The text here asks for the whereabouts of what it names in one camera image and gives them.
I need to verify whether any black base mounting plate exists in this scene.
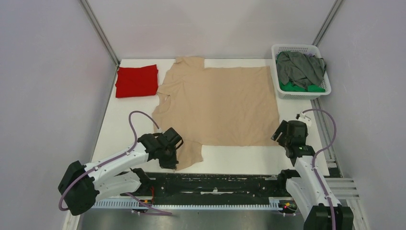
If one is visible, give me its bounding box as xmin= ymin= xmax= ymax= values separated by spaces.
xmin=132 ymin=172 xmax=291 ymax=205

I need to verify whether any beige t shirt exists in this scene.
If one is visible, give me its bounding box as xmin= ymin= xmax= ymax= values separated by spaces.
xmin=152 ymin=57 xmax=280 ymax=170

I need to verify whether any left aluminium frame post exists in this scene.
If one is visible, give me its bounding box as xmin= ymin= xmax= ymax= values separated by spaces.
xmin=79 ymin=0 xmax=120 ymax=67

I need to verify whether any white slotted cable duct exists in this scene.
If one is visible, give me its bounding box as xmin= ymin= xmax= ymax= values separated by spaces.
xmin=92 ymin=198 xmax=282 ymax=211

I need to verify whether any right aluminium table rail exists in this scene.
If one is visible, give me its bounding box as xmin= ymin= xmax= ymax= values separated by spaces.
xmin=314 ymin=111 xmax=342 ymax=178

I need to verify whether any green t shirt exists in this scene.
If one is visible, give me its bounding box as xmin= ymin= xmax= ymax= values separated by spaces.
xmin=279 ymin=81 xmax=326 ymax=92

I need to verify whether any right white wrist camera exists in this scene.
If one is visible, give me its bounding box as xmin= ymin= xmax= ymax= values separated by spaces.
xmin=296 ymin=113 xmax=312 ymax=127

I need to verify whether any folded red t shirt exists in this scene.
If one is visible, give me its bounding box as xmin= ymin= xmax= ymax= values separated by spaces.
xmin=115 ymin=65 xmax=158 ymax=98

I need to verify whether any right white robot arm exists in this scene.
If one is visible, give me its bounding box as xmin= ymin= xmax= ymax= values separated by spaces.
xmin=271 ymin=120 xmax=354 ymax=230

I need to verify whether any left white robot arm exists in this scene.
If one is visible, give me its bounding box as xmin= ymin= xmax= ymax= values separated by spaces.
xmin=58 ymin=127 xmax=184 ymax=216

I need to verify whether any aluminium frame post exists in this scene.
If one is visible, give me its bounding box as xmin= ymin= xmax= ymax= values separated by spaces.
xmin=312 ymin=0 xmax=344 ymax=46
xmin=79 ymin=0 xmax=120 ymax=67

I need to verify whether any right aluminium frame post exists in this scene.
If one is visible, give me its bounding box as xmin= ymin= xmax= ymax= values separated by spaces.
xmin=312 ymin=0 xmax=344 ymax=46

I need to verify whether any grey t shirt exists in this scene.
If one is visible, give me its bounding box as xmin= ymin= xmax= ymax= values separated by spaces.
xmin=275 ymin=51 xmax=327 ymax=89

